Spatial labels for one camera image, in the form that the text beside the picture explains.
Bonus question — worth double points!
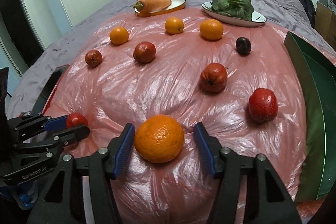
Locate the small red fruit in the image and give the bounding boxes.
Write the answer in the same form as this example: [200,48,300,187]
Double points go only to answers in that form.
[85,50,102,68]
[66,113,88,128]

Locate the large orange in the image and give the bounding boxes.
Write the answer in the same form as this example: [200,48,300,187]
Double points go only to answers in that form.
[134,114,185,164]

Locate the shiny red apple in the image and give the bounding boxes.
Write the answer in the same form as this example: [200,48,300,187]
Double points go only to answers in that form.
[248,88,278,123]

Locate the red apple with stem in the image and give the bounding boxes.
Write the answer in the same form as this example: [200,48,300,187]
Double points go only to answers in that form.
[200,63,228,93]

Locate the black smartphone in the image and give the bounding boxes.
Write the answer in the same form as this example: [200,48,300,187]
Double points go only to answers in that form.
[31,64,69,115]

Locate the orange left back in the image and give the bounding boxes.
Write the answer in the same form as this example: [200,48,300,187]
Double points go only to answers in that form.
[109,27,129,46]

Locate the red pomegranate-like fruit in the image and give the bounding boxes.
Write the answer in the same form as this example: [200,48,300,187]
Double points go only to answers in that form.
[133,42,156,64]

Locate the pink plastic sheet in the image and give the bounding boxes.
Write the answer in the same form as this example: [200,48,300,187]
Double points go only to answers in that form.
[46,8,306,223]

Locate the green tray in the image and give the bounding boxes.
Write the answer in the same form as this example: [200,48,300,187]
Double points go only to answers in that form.
[284,32,335,202]

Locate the carrot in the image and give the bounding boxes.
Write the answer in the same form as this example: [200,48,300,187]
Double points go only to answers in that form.
[132,0,171,14]

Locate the orange middle back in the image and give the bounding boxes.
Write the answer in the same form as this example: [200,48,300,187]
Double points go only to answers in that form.
[165,17,184,35]

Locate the dark plum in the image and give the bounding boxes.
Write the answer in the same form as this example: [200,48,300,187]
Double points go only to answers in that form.
[236,37,252,55]

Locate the round orange-rimmed plate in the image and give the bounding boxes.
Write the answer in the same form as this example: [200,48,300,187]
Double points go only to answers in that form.
[134,0,186,17]

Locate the orange right back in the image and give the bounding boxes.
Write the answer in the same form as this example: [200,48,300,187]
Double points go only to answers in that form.
[199,19,224,41]

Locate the white oval plate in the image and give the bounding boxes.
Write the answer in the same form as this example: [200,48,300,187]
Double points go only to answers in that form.
[202,1,267,27]

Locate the grey bed cover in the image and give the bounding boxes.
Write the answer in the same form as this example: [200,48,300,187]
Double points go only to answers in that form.
[7,0,335,118]

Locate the black bag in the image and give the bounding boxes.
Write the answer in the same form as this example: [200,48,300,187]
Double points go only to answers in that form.
[299,0,316,28]

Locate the green leafy vegetable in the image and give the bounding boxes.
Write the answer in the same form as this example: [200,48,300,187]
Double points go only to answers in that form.
[211,0,254,21]

